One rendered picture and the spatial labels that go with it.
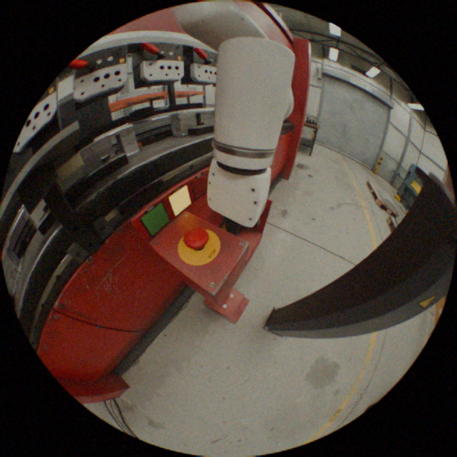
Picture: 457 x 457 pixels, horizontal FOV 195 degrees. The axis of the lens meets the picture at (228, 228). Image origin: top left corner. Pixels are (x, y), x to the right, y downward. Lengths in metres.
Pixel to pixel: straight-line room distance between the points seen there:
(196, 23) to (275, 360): 1.24
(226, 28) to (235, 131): 0.16
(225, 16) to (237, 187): 0.25
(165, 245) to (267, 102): 0.24
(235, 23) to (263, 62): 0.11
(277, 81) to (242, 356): 1.06
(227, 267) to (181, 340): 0.86
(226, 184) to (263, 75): 0.15
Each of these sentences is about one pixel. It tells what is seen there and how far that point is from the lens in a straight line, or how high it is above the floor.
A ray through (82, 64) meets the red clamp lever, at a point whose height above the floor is 1.20.
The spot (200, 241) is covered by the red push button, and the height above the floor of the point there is 0.81.
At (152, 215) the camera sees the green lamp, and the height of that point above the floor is 0.82.
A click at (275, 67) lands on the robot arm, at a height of 1.01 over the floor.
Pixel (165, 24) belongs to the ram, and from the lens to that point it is 0.66.
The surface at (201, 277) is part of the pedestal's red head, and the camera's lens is 0.20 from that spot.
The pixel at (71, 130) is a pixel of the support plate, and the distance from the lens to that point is 0.19.
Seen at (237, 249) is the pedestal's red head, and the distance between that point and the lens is 0.22.
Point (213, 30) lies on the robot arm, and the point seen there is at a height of 1.09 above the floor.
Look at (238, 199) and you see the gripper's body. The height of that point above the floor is 0.84.
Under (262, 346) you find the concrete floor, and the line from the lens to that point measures 1.00.
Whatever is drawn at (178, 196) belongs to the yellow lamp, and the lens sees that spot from 0.26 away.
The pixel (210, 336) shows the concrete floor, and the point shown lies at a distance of 0.97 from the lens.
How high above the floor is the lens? 0.96
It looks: 49 degrees down
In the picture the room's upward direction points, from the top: straight up
